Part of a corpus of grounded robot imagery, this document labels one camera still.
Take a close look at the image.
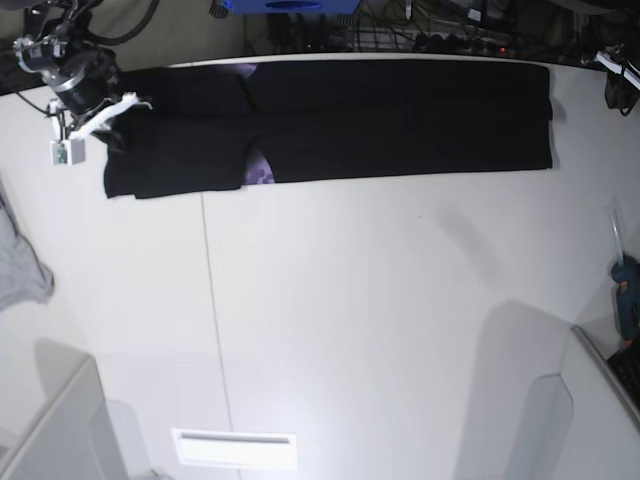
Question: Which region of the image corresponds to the blue plastic box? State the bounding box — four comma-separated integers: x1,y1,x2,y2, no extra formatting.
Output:
221,0,359,15

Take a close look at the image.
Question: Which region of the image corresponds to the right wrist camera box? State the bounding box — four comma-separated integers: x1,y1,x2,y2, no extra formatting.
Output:
50,140,86,166

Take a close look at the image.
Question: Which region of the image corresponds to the black T-shirt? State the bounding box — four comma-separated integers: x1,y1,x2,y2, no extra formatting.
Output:
104,60,553,199

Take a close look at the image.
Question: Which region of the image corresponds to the grey cloth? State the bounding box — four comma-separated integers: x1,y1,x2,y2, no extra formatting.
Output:
1,185,55,311

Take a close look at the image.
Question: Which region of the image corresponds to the clear glue stick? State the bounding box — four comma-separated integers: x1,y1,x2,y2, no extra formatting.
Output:
608,207,624,265

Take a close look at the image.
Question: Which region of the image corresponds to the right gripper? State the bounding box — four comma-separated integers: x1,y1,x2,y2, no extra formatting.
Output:
47,59,154,154

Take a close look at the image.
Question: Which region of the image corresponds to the blue glue gun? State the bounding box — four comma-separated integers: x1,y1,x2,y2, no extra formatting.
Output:
610,253,639,341

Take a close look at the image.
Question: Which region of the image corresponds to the white partition right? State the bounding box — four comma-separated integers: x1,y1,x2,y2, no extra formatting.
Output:
527,327,639,479

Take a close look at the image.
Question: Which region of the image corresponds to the white cabinet left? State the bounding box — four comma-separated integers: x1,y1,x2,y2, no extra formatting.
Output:
1,339,129,479

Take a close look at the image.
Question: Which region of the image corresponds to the white table slot plate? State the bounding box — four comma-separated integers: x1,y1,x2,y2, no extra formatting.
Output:
172,429,299,471

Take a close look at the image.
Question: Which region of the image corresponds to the black keyboard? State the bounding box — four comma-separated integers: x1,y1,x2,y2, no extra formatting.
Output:
607,343,640,406

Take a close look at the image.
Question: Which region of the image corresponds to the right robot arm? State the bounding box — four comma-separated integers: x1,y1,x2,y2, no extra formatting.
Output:
1,1,159,165

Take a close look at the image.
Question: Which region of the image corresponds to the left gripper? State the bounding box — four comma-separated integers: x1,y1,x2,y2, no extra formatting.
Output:
582,45,639,117

